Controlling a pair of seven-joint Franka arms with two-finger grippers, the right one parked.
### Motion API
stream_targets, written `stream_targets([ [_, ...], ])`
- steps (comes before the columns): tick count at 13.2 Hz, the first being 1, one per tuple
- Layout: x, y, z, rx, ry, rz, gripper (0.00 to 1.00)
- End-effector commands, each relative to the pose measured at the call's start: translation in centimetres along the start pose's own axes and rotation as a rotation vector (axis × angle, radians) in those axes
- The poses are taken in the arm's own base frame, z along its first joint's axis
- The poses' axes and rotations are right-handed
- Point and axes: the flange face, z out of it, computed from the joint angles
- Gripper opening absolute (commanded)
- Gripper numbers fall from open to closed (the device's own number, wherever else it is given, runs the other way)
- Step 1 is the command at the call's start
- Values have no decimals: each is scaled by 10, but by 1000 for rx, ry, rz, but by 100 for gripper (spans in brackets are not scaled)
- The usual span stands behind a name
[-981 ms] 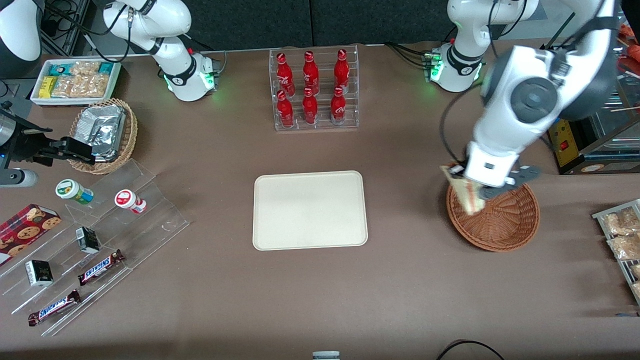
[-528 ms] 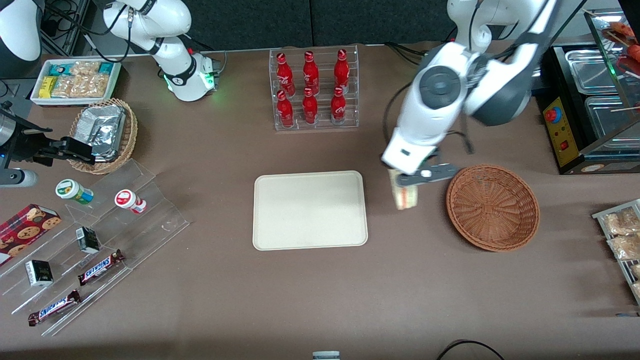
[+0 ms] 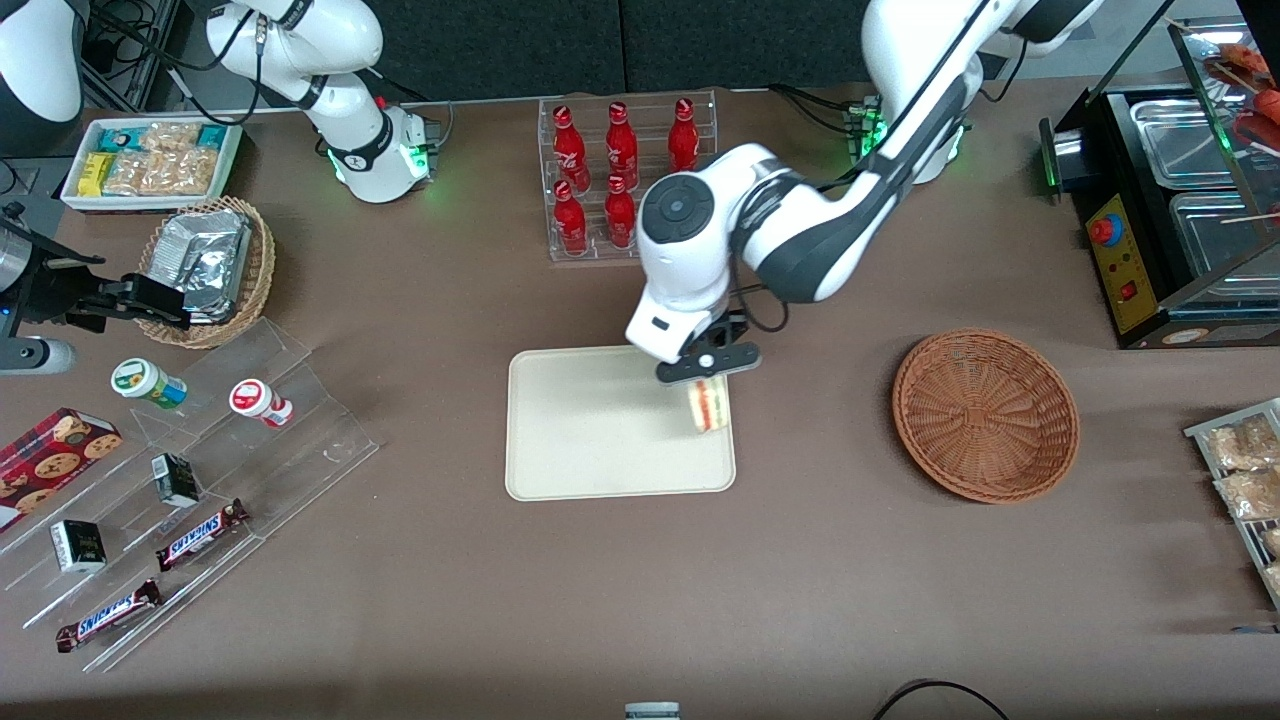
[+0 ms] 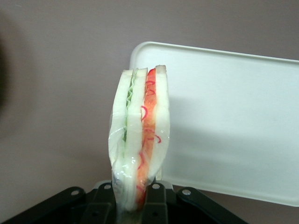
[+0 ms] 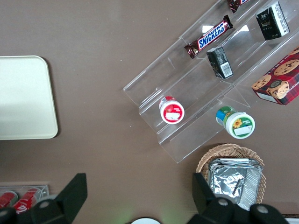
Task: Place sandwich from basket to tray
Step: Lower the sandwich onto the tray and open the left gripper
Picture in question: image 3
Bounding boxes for brown Snickers bar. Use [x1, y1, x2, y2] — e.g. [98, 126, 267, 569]
[155, 498, 250, 573]
[55, 579, 164, 654]

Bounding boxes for red skewered food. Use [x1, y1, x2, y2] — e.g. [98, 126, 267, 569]
[1205, 42, 1280, 151]

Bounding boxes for silver foil pack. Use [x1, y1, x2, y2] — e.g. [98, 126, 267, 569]
[176, 245, 249, 323]
[150, 209, 252, 281]

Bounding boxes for green capped white bottle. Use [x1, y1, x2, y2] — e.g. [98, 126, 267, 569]
[111, 358, 189, 412]

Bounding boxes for grey wire rack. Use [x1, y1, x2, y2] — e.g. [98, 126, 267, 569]
[1184, 397, 1280, 613]

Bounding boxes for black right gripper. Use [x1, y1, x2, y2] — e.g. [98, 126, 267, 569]
[0, 228, 192, 332]

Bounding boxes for black cable loop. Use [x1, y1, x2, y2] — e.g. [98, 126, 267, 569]
[871, 679, 1013, 720]

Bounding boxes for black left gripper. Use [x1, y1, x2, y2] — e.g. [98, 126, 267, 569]
[692, 309, 752, 357]

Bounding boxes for red cookie box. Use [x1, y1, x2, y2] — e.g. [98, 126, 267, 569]
[0, 406, 124, 533]

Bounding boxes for red capped white bottle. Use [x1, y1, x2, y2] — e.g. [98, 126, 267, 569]
[229, 379, 295, 430]

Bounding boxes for black food warmer cabinet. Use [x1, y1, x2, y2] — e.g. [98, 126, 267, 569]
[1038, 15, 1280, 350]

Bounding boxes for black base cables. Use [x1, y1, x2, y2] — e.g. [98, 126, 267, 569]
[768, 82, 873, 138]

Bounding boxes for black equipment rack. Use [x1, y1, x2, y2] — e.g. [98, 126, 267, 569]
[78, 0, 183, 113]

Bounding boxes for steel warmer pan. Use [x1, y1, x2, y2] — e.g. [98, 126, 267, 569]
[1130, 97, 1253, 190]
[1168, 190, 1280, 303]

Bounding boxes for brown wicker basket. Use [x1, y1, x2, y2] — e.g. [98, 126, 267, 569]
[892, 329, 1081, 504]

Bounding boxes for clear acrylic stepped display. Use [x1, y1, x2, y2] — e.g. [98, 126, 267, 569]
[0, 318, 382, 674]

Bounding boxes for clear bag of crackers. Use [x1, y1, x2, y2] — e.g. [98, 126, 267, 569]
[150, 148, 221, 196]
[103, 152, 161, 196]
[140, 122, 203, 153]

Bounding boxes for triangular sandwich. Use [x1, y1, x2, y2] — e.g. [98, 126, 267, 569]
[684, 377, 732, 434]

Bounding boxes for light wicker basket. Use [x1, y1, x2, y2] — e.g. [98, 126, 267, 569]
[137, 196, 277, 350]

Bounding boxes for red cola bottle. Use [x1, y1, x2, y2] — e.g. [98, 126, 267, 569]
[552, 105, 592, 193]
[603, 175, 639, 250]
[605, 102, 640, 188]
[552, 180, 590, 257]
[667, 98, 700, 175]

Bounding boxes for clear bag of fried snacks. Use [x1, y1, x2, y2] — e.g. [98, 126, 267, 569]
[1203, 413, 1280, 473]
[1213, 467, 1280, 522]

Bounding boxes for clear acrylic bottle rack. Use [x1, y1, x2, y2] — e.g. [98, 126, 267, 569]
[538, 89, 720, 263]

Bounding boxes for small black carton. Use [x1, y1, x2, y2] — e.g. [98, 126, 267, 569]
[50, 519, 108, 575]
[151, 453, 202, 509]

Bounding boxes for cream plastic tray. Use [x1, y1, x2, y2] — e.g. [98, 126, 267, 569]
[505, 344, 738, 502]

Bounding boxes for white rectangular snack bin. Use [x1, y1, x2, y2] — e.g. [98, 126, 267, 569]
[60, 118, 244, 213]

